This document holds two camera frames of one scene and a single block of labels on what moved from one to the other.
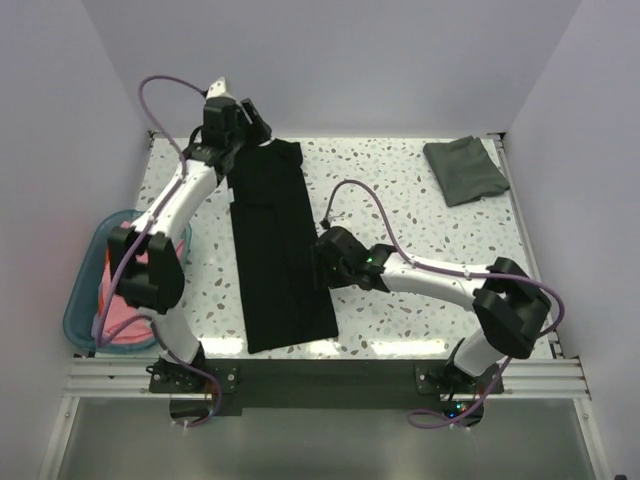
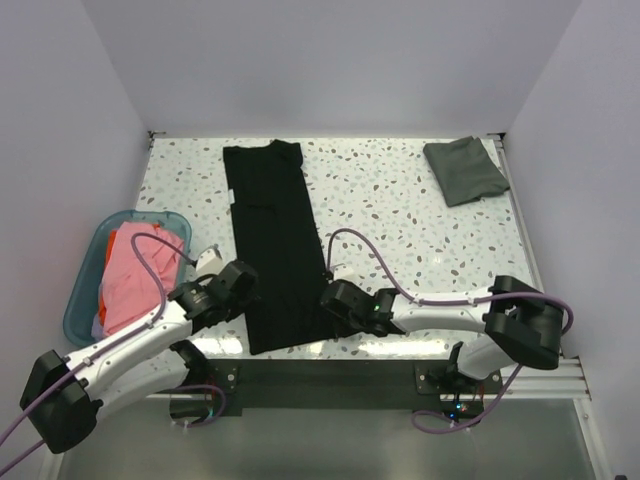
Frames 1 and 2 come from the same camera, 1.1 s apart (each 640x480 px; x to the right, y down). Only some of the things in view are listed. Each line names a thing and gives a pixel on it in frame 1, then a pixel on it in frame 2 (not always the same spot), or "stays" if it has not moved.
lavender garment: (96, 330) stays
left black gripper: (261, 133) to (245, 303)
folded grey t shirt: (465, 170) stays
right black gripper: (321, 264) to (340, 329)
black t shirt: (275, 236) stays
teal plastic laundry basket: (83, 297) stays
